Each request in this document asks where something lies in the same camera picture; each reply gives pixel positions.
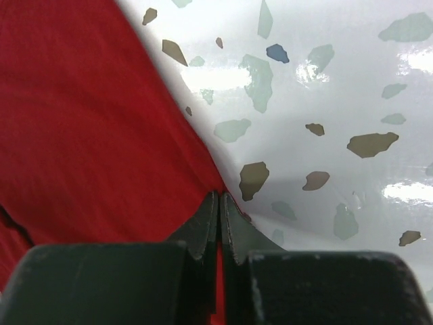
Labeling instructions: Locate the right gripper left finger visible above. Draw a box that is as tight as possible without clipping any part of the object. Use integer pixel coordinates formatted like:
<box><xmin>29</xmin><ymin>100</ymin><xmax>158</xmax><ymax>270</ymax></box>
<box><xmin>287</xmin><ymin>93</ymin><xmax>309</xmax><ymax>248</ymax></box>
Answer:
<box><xmin>1</xmin><ymin>192</ymin><xmax>219</xmax><ymax>325</ymax></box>

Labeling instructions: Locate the dark red t-shirt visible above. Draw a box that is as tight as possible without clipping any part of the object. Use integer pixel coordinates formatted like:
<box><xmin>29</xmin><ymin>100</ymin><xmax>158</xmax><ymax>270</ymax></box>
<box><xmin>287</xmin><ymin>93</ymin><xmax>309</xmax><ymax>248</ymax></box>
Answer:
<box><xmin>0</xmin><ymin>0</ymin><xmax>253</xmax><ymax>325</ymax></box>

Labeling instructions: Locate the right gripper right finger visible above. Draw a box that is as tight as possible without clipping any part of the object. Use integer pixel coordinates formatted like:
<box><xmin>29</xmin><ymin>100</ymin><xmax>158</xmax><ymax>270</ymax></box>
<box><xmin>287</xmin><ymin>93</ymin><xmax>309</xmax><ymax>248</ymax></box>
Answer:
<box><xmin>219</xmin><ymin>194</ymin><xmax>432</xmax><ymax>324</ymax></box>

